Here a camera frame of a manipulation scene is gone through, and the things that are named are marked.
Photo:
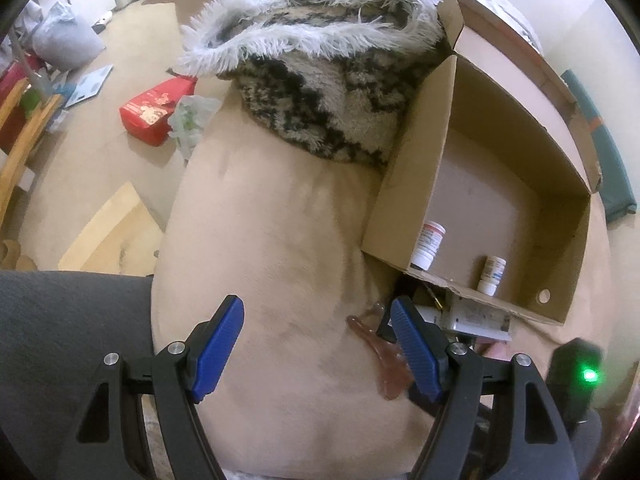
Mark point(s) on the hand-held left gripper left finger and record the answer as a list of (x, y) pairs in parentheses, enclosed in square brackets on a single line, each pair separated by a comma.
[(220, 350)]

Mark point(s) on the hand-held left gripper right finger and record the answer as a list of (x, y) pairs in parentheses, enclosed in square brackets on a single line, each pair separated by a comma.
[(415, 355)]

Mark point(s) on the grey remote control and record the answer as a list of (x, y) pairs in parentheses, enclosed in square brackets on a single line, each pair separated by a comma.
[(475, 317)]

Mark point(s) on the cardboard box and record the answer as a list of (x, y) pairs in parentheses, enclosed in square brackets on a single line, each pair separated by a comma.
[(480, 185)]

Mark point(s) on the brown translucent plastic piece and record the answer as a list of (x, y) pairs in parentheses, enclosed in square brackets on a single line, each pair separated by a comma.
[(385, 360)]

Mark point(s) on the red label pill bottle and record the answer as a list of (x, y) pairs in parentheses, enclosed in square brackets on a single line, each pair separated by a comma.
[(429, 247)]

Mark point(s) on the small white pill bottle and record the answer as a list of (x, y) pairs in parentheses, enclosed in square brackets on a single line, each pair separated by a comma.
[(491, 276)]

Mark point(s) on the clear plastic bag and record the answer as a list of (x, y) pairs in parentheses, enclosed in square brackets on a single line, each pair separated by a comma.
[(192, 120)]

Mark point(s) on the red package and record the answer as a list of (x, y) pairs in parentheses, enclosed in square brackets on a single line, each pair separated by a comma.
[(145, 110)]

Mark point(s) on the fluffy patterned blanket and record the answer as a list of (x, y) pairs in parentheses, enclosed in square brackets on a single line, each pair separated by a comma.
[(320, 95)]

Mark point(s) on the light blue paper sheet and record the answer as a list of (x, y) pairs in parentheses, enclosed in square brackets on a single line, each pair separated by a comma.
[(90, 85)]

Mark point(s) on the wooden railing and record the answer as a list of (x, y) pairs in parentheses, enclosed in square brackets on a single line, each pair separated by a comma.
[(22, 130)]

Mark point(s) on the red bag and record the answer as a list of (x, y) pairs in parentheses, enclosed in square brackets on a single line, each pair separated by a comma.
[(12, 85)]

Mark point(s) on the grey stuffed bag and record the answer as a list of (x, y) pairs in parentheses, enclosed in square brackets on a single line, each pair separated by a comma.
[(65, 40)]

